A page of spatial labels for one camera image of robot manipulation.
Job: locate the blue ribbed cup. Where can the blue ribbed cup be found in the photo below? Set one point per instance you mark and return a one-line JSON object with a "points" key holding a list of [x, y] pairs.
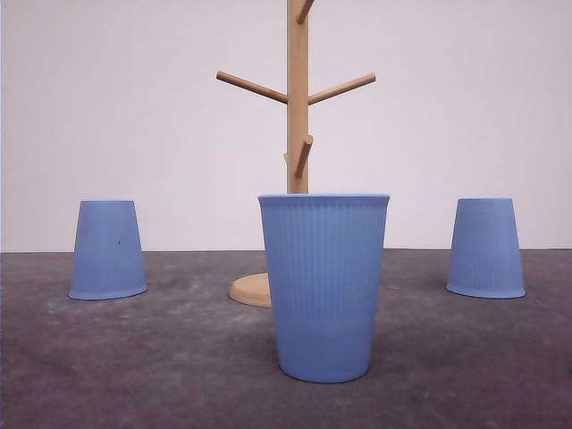
{"points": [[485, 254], [325, 254], [108, 257]]}

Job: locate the wooden mug tree stand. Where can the wooden mug tree stand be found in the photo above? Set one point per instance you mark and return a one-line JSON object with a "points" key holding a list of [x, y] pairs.
{"points": [[255, 290]]}

